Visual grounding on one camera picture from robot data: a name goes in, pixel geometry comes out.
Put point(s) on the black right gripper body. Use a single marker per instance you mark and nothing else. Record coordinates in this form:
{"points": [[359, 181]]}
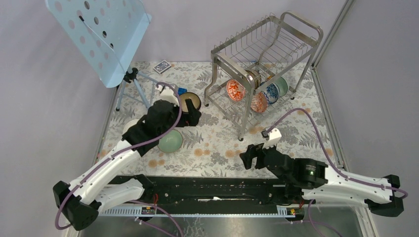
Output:
{"points": [[272, 147]]}

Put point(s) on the light blue perforated music stand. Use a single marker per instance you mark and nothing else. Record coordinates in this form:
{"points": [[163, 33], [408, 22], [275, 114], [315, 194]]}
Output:
{"points": [[108, 34]]}

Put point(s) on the blue white patterned bowl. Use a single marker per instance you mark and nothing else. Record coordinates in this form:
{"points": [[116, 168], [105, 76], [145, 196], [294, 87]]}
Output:
{"points": [[271, 93]]}

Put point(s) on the floral patterned table mat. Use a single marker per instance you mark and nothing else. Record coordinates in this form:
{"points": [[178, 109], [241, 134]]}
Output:
{"points": [[211, 149]]}

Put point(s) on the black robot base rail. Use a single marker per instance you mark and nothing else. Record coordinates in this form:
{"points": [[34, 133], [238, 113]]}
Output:
{"points": [[205, 195]]}

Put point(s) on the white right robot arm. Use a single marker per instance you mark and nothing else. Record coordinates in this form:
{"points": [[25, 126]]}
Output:
{"points": [[306, 179]]}

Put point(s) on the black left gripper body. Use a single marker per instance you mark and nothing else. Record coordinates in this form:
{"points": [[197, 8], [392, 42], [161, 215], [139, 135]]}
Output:
{"points": [[174, 115]]}

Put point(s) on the pale green bowl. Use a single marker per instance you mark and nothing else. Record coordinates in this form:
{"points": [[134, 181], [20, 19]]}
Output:
{"points": [[282, 86]]}

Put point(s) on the blue plastic toy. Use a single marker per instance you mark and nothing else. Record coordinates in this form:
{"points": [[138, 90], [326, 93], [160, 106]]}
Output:
{"points": [[182, 91]]}

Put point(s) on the stainless steel dish rack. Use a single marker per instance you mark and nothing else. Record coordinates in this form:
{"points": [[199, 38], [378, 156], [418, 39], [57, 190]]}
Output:
{"points": [[275, 46]]}

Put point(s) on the light green celadon bowl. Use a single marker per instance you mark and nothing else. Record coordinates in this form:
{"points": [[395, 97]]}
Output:
{"points": [[171, 142]]}

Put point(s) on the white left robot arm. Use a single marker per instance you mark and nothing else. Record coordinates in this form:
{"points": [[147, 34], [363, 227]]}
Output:
{"points": [[80, 201]]}

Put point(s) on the orange patterned bowl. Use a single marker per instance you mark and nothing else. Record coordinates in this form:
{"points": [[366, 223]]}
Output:
{"points": [[235, 90]]}

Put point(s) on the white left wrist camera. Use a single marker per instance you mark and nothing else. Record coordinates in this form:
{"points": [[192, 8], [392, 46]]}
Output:
{"points": [[167, 94]]}

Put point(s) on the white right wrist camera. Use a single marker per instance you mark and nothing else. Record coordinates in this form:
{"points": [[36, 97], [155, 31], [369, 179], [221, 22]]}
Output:
{"points": [[272, 138]]}

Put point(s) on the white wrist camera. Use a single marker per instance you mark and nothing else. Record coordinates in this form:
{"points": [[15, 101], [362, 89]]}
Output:
{"points": [[167, 94], [272, 138]]}

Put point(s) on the blue playing card box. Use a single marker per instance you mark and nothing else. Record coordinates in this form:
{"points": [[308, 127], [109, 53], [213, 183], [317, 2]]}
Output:
{"points": [[162, 67]]}

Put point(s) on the orange white bowl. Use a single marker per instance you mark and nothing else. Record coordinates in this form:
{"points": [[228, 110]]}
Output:
{"points": [[129, 124]]}

